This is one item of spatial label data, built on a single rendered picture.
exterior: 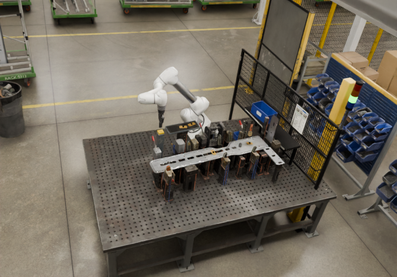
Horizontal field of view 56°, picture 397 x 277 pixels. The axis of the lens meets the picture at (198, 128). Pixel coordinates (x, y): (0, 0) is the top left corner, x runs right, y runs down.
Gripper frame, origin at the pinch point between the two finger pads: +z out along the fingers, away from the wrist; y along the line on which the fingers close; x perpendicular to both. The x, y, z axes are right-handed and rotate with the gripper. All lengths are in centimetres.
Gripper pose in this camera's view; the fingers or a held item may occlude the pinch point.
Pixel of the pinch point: (160, 124)
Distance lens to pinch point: 395.5
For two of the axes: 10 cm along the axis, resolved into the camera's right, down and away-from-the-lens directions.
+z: -1.0, 8.0, 5.9
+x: 9.0, -1.8, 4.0
